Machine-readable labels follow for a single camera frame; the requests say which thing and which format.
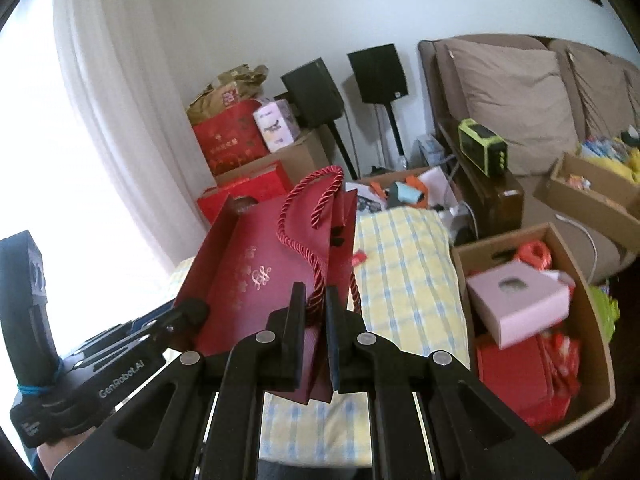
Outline red stitched box bag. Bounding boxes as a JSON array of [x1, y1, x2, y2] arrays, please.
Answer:
[[475, 334, 572, 434]]

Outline pink tissue box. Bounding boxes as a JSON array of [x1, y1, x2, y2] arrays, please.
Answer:
[[466, 260, 576, 349]]

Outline red cartoon cat bag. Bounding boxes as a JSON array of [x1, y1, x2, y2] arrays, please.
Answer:
[[540, 330, 582, 398]]

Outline cardboard tray box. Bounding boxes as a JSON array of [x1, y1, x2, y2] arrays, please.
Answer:
[[451, 223, 615, 443]]

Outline dark red paper bags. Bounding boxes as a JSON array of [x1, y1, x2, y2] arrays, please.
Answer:
[[176, 166, 360, 404]]

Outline red plastic twine ball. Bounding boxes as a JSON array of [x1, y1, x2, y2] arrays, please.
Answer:
[[514, 240, 552, 271]]

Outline person's left hand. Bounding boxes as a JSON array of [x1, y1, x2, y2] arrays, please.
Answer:
[[37, 427, 96, 477]]

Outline yellow plaid tablecloth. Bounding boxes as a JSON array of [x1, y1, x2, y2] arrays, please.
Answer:
[[259, 207, 470, 467]]

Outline small red packet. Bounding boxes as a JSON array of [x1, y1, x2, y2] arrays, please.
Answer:
[[352, 249, 368, 268]]

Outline green plastic kids case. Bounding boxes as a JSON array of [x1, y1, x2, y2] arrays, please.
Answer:
[[589, 286, 620, 344]]

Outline dark wooden sofa armrest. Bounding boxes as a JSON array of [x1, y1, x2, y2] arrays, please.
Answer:
[[437, 119, 525, 238]]

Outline open box with clutter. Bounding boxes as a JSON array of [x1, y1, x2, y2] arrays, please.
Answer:
[[345, 167, 477, 234]]

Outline white sheer curtain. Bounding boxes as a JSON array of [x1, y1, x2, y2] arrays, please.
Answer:
[[1, 0, 213, 350]]

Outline red Collection gift box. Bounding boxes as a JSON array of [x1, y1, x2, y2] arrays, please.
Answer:
[[196, 162, 293, 222]]

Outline green portable radio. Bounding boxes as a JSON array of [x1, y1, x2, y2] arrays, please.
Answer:
[[458, 118, 508, 178]]

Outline dark red gift box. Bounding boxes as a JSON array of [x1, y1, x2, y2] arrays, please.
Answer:
[[193, 99, 270, 177]]

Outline cardboard tray on sofa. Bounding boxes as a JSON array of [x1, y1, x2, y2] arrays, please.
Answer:
[[540, 153, 640, 254]]

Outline large brown cardboard box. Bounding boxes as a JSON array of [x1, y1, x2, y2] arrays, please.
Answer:
[[215, 130, 330, 186]]

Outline small pink white box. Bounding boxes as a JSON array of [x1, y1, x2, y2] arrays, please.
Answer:
[[253, 100, 300, 153]]

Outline yellow plastic bag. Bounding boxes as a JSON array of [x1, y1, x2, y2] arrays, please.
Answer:
[[578, 138, 639, 184]]

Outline brown sofa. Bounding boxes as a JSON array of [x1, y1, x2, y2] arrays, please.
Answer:
[[419, 34, 639, 283]]

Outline beige cushion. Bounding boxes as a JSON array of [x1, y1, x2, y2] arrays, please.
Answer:
[[624, 68, 640, 129], [566, 44, 634, 138], [438, 39, 578, 177]]

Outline gold crinkled gift bag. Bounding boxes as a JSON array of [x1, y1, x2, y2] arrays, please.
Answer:
[[186, 64, 269, 126]]

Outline left black speaker on stand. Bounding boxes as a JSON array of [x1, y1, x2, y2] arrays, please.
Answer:
[[281, 58, 358, 179]]

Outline black speaker on stand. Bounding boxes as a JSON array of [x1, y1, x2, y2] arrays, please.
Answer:
[[347, 44, 408, 157], [281, 58, 358, 179]]

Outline right black speaker on stand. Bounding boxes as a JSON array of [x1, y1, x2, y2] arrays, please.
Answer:
[[347, 44, 408, 157]]

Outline white charging cable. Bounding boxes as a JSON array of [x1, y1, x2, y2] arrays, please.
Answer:
[[554, 212, 599, 286]]

